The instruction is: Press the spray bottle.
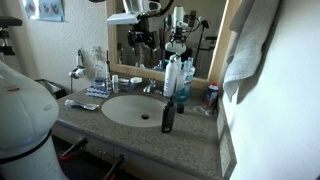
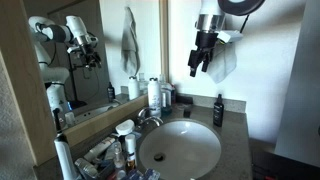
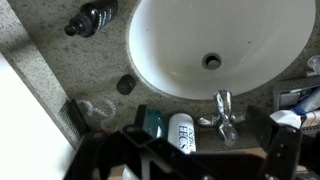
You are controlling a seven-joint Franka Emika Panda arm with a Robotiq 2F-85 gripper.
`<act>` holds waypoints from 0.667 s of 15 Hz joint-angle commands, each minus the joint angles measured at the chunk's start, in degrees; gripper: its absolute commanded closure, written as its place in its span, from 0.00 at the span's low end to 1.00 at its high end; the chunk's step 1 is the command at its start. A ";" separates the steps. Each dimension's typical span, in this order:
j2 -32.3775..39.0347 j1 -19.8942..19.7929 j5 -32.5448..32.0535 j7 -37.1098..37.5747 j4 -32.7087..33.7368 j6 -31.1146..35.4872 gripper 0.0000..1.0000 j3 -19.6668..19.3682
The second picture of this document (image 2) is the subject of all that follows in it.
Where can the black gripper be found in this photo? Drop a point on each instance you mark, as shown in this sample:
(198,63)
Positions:
(206,40)

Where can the black spray bottle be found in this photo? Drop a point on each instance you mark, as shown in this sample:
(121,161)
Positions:
(218,111)

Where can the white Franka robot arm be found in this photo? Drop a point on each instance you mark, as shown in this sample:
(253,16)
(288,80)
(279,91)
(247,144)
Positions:
(210,11)

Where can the small dark red bottle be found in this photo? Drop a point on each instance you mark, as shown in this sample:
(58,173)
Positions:
(173,95)

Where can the blue mouthwash bottle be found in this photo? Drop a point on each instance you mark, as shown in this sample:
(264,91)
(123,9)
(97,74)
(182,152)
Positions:
(166,98)

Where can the tall white bottle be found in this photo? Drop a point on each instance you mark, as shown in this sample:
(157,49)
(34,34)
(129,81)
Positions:
(154,96)

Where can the white bottle with label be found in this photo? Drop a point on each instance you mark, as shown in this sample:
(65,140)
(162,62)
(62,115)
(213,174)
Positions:
(130,148)

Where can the small clear spray bottle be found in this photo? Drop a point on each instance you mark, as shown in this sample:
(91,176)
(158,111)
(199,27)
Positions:
(118,158)

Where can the clear plastic bottle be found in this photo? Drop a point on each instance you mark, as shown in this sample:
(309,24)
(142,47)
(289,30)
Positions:
(86,166)

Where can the black box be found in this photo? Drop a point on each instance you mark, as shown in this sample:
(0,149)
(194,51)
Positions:
(185,99)

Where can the small black cup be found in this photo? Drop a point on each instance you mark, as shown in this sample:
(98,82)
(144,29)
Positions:
(187,111)

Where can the chrome faucet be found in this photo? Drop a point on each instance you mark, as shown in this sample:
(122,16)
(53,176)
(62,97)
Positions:
(148,116)

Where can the white sink basin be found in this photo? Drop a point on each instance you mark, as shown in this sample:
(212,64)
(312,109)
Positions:
(181,146)

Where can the white round jar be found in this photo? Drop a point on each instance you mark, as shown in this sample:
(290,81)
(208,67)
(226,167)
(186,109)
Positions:
(125,127)

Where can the wood framed mirror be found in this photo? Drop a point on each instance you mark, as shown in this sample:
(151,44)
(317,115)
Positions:
(100,56)

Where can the white side panel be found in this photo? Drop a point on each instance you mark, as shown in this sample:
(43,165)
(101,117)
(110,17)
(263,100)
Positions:
(301,93)

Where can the blue package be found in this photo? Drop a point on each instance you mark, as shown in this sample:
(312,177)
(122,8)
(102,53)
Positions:
(143,174)

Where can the white squeeze tube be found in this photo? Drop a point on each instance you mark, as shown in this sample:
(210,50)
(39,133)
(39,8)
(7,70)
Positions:
(99,148)

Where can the dark cabinet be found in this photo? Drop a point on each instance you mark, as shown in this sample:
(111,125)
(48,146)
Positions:
(283,166)

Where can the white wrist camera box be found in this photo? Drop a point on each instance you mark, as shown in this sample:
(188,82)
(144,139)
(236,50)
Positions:
(230,36)

